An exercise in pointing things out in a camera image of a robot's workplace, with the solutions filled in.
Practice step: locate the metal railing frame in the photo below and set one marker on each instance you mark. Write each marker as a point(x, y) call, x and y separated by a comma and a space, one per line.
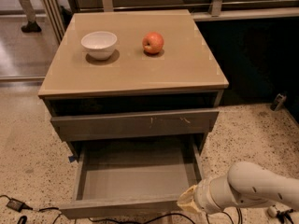
point(201, 10)

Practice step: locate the grey wooden drawer cabinet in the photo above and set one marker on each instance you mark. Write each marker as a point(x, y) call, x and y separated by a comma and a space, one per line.
point(183, 75)

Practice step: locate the red apple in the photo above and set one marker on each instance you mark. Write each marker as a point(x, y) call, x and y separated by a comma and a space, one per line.
point(153, 43)

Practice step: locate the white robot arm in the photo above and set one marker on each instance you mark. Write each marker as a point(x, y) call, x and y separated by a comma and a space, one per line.
point(245, 185)

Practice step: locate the white ceramic bowl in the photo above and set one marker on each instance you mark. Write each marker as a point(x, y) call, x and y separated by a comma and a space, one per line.
point(99, 45)

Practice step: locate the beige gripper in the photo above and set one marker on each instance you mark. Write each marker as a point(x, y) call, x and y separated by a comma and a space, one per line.
point(202, 196)

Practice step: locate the small grey floor device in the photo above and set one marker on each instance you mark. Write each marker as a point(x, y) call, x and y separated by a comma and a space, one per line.
point(279, 101)

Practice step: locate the person leg with shoe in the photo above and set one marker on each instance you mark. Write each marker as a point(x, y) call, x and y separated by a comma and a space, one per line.
point(31, 26)

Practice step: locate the white power strip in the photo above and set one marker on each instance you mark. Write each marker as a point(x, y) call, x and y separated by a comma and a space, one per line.
point(273, 211)

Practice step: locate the black power adapter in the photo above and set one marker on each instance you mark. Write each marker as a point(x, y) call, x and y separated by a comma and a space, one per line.
point(17, 205)

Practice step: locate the grey drawer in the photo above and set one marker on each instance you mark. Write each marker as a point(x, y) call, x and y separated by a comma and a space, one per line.
point(129, 177)
point(126, 125)

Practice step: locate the grey top drawer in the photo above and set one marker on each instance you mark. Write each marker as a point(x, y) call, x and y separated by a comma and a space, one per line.
point(126, 125)

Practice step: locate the blue tape piece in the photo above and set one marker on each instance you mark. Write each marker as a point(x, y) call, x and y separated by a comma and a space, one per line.
point(71, 158)

